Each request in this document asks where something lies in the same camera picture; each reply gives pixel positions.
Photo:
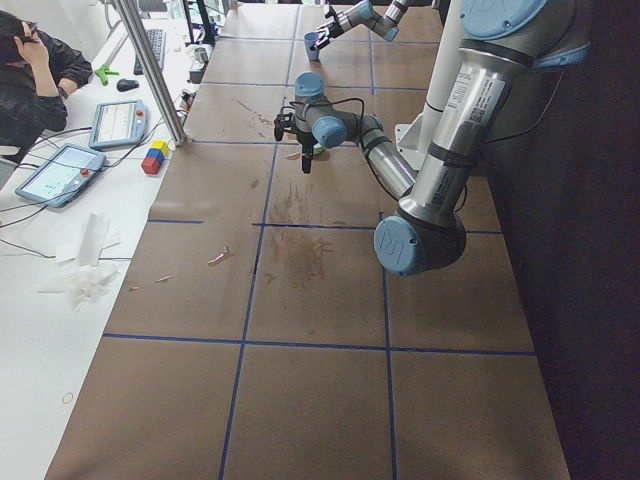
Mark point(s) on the aluminium frame post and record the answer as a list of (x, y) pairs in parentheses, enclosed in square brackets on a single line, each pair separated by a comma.
[(128, 12)]

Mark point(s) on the small metal can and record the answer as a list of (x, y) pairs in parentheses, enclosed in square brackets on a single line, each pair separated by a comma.
[(201, 55)]

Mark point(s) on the white mast base plate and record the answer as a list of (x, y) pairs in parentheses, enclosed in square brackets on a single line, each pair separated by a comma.
[(407, 139)]

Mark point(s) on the blue plastic cup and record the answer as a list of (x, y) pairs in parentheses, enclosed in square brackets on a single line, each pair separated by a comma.
[(311, 48)]

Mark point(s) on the blue block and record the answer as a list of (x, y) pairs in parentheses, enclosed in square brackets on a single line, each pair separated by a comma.
[(155, 155)]

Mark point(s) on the white camera mast pole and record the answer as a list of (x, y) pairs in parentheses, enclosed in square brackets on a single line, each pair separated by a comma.
[(448, 60)]

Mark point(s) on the blue teach pendant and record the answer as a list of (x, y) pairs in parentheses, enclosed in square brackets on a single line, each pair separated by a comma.
[(63, 176), (118, 124)]

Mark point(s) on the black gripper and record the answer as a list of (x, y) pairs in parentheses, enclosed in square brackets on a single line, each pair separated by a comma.
[(339, 23), (305, 141)]

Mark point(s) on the green plastic tool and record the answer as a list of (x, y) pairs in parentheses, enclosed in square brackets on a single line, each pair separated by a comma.
[(103, 73)]

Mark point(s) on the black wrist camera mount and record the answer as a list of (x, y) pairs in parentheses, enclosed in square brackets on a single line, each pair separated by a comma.
[(283, 124)]

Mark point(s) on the crumpled white tissue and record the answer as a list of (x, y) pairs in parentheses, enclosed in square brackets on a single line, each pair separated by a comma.
[(81, 284)]

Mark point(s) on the far blue teach pendant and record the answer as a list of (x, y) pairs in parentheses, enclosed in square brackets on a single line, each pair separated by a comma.
[(118, 124)]

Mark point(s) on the mint green bowl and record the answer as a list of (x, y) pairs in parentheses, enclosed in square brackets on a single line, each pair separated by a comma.
[(319, 149)]

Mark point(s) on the black keyboard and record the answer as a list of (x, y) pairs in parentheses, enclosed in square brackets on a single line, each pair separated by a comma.
[(156, 39)]

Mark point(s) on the yellow block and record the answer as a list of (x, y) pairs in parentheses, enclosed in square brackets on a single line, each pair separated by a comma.
[(160, 146)]

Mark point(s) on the near blue teach pendant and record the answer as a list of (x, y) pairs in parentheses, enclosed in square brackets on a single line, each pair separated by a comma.
[(63, 176)]

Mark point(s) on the person in dark jacket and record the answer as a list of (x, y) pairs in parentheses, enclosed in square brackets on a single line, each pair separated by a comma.
[(38, 74)]

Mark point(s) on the folded white tissue sheet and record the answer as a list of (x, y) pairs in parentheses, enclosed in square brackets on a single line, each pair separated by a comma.
[(85, 247)]

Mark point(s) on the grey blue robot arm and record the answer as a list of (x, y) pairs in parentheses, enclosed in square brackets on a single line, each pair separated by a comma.
[(485, 46), (385, 26)]

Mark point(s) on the black computer mouse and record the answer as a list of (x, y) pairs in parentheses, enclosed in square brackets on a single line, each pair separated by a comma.
[(124, 85)]

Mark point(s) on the red block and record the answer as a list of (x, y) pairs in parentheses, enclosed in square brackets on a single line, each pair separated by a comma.
[(151, 165)]

